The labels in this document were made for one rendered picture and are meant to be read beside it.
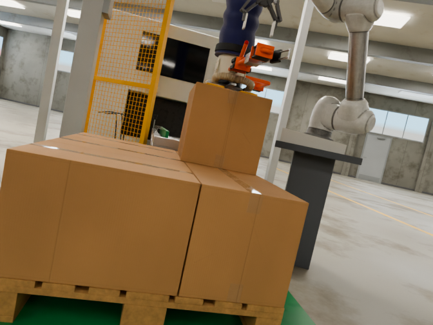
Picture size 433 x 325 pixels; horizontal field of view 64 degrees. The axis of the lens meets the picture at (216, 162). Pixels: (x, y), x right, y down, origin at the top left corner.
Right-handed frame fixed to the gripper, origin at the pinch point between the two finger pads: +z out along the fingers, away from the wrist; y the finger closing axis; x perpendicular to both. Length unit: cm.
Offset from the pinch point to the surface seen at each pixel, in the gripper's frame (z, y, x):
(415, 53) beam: -259, -581, -663
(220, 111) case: 39.5, 7.1, -11.4
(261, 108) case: 33.3, -13.3, -10.7
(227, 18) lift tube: -13.0, 10.2, -35.9
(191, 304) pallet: 110, 14, 48
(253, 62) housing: 16.5, 0.8, 8.5
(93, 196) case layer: 78, 52, 49
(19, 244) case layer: 96, 71, 49
